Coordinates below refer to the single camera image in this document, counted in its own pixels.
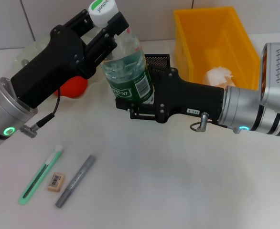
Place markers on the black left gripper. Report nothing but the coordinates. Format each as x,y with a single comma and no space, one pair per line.
46,71

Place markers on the green utility knife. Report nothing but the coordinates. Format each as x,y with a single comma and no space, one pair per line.
22,202

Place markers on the beige eraser with barcode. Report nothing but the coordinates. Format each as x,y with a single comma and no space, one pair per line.
56,182

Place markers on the yellow plastic bin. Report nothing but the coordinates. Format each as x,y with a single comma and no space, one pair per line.
202,35

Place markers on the left gripper silver plug stub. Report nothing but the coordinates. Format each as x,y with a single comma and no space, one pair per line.
24,62

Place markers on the grey marker pen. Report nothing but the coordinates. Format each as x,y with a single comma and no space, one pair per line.
63,199

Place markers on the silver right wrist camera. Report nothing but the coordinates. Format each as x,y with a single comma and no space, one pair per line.
278,76

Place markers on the black mesh pen holder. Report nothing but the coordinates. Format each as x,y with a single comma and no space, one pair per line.
159,59

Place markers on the clear bottle with green label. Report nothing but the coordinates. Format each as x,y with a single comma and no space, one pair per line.
128,71

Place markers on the pale green glass fruit plate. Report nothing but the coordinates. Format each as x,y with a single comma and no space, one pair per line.
38,46

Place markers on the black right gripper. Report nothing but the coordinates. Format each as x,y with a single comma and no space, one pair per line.
192,100

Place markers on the white paper ball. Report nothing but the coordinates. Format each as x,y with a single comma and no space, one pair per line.
218,75

